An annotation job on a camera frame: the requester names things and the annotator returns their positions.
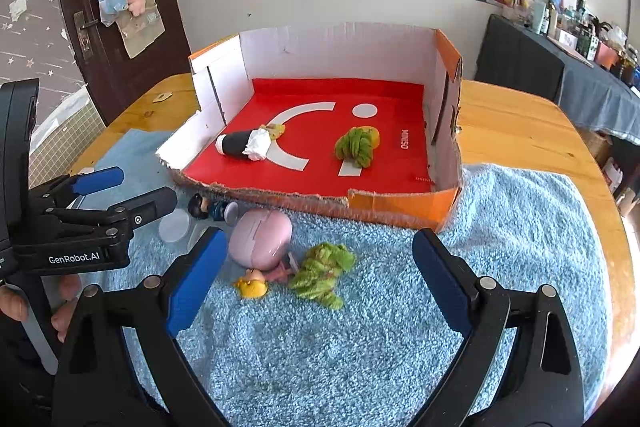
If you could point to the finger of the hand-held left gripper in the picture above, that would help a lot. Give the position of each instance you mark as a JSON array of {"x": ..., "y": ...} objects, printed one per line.
[
  {"x": 100, "y": 179},
  {"x": 145, "y": 204}
]

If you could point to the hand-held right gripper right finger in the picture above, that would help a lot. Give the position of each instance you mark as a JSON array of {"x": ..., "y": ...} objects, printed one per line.
[{"x": 440, "y": 282}]

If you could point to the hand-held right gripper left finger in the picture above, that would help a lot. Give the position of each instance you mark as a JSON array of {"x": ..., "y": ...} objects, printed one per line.
[{"x": 195, "y": 282}]

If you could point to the white round lid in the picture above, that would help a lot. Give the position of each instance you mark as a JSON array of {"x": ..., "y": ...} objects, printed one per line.
[{"x": 175, "y": 227}]

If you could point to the dark-haired toy figure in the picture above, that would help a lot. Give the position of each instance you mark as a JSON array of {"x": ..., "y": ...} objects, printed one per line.
[{"x": 200, "y": 207}]

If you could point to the yellow-haired toy figure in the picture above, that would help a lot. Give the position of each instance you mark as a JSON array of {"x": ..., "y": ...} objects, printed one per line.
[{"x": 252, "y": 288}]

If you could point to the pink egg-shaped case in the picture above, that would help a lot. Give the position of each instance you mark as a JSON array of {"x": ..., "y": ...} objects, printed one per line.
[{"x": 260, "y": 237}]

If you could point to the orange cardboard box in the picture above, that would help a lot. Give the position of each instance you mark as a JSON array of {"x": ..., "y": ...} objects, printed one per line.
[{"x": 400, "y": 207}]

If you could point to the pastel yellow pink scrunchie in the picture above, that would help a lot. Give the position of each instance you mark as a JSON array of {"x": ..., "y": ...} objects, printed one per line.
[{"x": 276, "y": 131}]

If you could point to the green and yellow scrunchie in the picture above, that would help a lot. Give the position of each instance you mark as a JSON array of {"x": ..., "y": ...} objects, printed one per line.
[{"x": 355, "y": 148}]

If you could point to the person's left hand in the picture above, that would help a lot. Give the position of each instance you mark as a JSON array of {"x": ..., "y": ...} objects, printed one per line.
[{"x": 67, "y": 292}]

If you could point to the small beige sticker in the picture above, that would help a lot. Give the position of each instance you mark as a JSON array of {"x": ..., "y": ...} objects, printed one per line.
[{"x": 162, "y": 97}]

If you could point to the blue fluffy towel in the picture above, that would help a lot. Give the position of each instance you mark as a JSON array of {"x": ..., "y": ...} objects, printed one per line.
[{"x": 350, "y": 357}]

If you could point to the dark brown door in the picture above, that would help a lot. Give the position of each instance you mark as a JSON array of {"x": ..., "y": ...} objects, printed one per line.
[{"x": 150, "y": 67}]

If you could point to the beige paper bag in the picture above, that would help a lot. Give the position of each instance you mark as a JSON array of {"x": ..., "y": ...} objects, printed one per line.
[{"x": 142, "y": 34}]

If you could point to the blue plastic pouch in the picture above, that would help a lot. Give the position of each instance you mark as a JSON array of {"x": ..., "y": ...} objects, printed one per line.
[{"x": 109, "y": 2}]

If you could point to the side table with blue cloth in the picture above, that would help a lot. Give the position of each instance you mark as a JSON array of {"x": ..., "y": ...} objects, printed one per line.
[{"x": 525, "y": 62}]

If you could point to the group of bottles and jars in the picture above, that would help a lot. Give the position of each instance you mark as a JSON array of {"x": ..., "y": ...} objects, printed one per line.
[{"x": 585, "y": 32}]

